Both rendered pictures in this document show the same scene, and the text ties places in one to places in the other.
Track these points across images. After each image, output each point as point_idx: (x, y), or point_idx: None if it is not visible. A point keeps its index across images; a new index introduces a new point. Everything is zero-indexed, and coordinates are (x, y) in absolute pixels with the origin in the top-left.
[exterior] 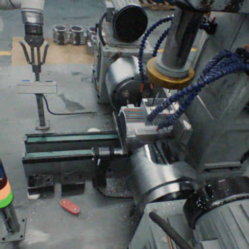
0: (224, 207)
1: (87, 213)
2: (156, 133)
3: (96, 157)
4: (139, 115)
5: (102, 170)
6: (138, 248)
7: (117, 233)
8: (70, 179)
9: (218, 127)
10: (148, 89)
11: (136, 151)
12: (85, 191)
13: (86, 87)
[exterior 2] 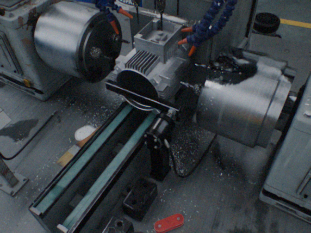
0: None
1: (191, 209)
2: (180, 62)
3: (161, 139)
4: (148, 57)
5: (166, 152)
6: (295, 175)
7: (235, 193)
8: (140, 197)
9: (235, 6)
10: (138, 18)
11: (204, 90)
12: (160, 193)
13: (5, 95)
